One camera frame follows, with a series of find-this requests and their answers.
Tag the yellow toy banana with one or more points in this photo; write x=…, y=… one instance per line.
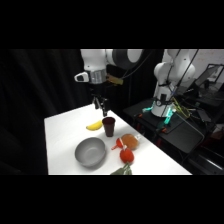
x=94, y=125

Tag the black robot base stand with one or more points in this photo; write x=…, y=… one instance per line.
x=166, y=128

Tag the grey bowl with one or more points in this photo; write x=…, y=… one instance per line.
x=90, y=152

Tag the red toy tomato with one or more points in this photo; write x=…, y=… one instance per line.
x=126, y=155

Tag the green toy leaf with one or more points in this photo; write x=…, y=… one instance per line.
x=122, y=170

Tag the orange toy bread roll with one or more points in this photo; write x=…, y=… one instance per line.
x=130, y=141

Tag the brown plastic cup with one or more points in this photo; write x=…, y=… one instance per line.
x=108, y=126

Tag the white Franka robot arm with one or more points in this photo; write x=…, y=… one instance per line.
x=173, y=71

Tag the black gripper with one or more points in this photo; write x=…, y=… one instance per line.
x=97, y=90

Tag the black laptop monitor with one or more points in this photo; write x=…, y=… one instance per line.
x=209, y=77

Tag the wrist camera with yellow mount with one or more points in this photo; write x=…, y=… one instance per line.
x=114, y=79

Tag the red toy funnel piece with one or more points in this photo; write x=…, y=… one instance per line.
x=118, y=144

